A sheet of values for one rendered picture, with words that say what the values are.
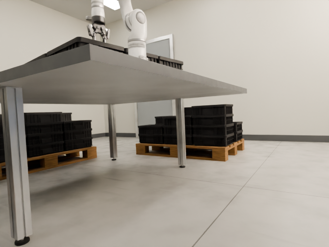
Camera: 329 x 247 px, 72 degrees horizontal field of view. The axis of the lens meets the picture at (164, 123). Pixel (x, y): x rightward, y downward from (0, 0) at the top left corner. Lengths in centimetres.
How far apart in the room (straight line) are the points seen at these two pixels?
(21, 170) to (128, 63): 68
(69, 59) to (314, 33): 381
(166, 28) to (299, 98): 281
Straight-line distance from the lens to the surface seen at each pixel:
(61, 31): 565
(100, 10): 148
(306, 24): 420
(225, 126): 245
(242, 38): 430
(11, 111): 110
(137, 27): 121
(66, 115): 331
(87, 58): 60
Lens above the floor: 52
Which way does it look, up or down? 3 degrees down
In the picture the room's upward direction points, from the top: 3 degrees counter-clockwise
